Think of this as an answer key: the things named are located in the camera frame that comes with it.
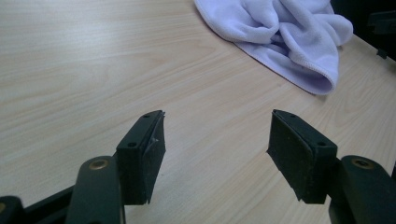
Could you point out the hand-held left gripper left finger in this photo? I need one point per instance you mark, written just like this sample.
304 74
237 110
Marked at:
140 161

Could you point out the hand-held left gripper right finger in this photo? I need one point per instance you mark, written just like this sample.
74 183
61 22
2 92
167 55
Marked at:
302 161

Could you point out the pale lilac towel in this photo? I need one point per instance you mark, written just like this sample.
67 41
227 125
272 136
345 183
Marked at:
280 37

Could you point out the black metal stand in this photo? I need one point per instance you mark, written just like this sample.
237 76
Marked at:
382 28

